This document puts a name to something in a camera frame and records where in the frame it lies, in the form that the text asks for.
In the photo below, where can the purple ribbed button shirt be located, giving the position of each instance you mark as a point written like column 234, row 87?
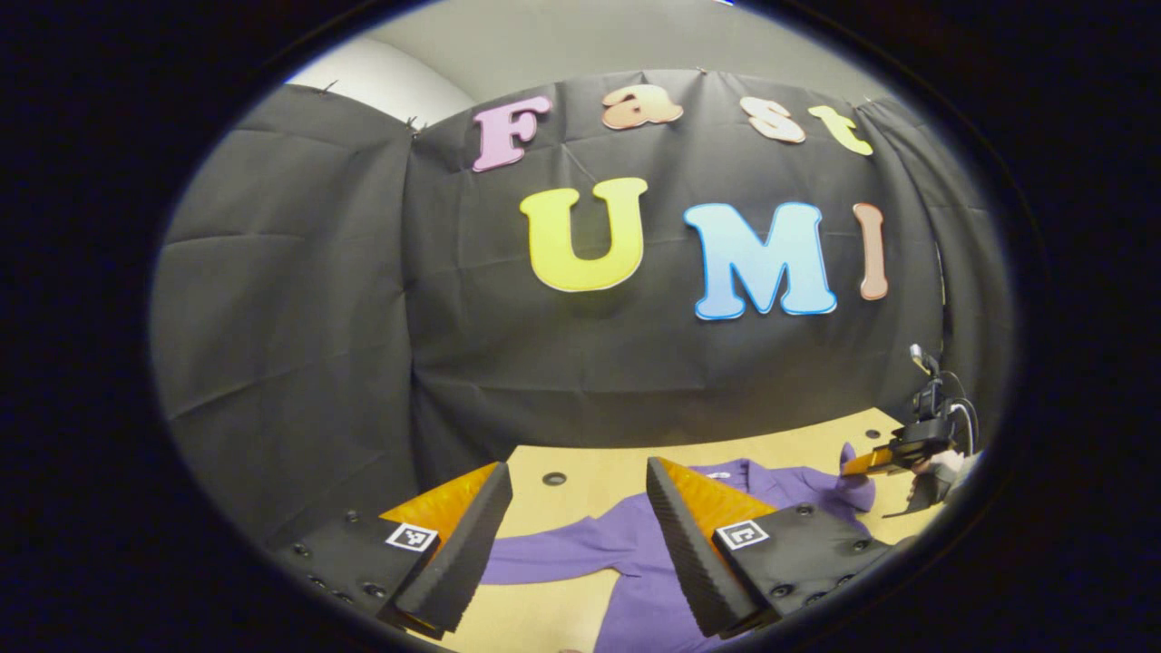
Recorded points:
column 617, row 544

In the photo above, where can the black backdrop cloth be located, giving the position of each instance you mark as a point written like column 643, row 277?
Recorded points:
column 317, row 317

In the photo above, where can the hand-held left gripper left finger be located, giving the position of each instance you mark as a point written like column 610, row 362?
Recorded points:
column 467, row 544

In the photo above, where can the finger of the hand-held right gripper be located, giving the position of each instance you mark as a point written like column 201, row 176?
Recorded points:
column 875, row 462
column 921, row 497

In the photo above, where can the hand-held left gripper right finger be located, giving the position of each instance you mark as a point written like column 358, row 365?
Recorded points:
column 685, row 544

